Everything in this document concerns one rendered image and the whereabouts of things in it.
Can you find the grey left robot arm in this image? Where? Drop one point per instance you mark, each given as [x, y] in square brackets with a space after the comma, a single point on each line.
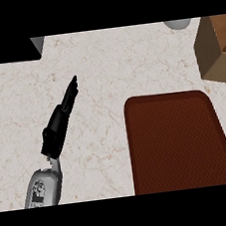
[44, 188]

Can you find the dark red tray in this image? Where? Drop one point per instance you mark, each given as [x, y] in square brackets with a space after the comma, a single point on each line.
[178, 140]

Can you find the brown cardboard box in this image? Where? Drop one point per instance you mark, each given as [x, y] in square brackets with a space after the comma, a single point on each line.
[214, 52]

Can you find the pale grey round object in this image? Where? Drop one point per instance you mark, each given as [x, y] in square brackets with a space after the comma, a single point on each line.
[178, 23]

